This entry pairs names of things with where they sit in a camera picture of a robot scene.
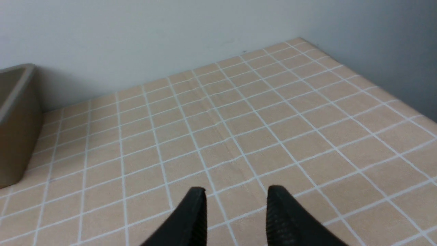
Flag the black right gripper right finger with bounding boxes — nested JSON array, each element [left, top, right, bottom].
[[266, 185, 347, 246]]

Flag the olive green plastic bin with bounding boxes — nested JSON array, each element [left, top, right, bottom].
[[0, 64, 43, 188]]

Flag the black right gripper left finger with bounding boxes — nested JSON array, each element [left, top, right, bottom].
[[141, 187, 208, 246]]

